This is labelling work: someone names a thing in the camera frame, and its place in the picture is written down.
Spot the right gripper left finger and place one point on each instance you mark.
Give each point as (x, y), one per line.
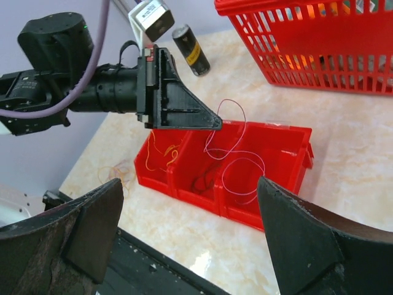
(64, 250)

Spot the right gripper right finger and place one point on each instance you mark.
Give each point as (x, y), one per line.
(315, 251)

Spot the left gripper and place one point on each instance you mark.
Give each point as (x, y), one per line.
(162, 99)

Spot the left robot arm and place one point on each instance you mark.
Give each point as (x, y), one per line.
(59, 47)

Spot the black drink can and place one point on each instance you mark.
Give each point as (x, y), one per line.
(191, 50)

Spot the red three-compartment tray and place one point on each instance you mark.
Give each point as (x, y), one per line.
(219, 171)

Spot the red plastic shopping basket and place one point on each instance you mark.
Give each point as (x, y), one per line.
(341, 46)

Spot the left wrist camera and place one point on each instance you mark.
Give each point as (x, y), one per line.
(150, 20)

